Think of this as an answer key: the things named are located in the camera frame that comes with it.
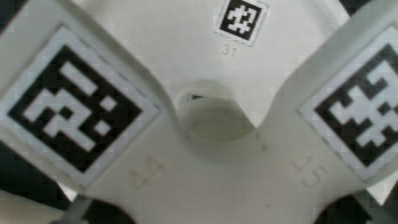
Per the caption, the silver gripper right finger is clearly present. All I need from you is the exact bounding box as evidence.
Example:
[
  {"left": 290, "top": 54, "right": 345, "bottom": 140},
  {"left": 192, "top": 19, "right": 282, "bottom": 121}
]
[{"left": 313, "top": 190, "right": 398, "bottom": 224}]

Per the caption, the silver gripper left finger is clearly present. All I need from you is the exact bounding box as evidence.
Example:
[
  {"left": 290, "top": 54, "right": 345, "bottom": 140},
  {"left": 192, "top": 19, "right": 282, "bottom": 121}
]
[{"left": 50, "top": 195, "right": 137, "bottom": 224}]

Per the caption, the white cylindrical table leg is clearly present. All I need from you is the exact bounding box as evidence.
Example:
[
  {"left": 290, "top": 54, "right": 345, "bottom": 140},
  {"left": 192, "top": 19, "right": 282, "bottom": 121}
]
[{"left": 179, "top": 94, "right": 254, "bottom": 142}]

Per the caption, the white cross-shaped table base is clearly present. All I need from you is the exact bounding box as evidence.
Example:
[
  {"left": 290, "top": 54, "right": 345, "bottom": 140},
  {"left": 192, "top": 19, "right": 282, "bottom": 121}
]
[{"left": 0, "top": 0, "right": 398, "bottom": 224}]

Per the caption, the white round table top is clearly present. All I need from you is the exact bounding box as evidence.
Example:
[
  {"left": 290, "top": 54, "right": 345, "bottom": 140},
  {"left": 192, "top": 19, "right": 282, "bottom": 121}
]
[{"left": 83, "top": 0, "right": 398, "bottom": 204}]

